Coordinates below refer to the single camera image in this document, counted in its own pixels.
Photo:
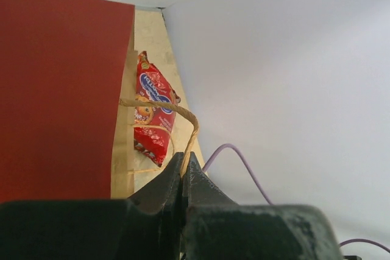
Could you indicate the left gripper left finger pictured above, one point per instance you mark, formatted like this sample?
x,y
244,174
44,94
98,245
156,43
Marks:
x,y
145,225

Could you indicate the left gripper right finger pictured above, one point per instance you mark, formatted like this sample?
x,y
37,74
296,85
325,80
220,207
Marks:
x,y
216,227

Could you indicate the red cookie snack bag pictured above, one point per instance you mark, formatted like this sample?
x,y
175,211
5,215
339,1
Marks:
x,y
153,125

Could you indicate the red brown paper bag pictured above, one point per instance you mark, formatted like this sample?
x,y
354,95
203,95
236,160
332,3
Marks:
x,y
65,66

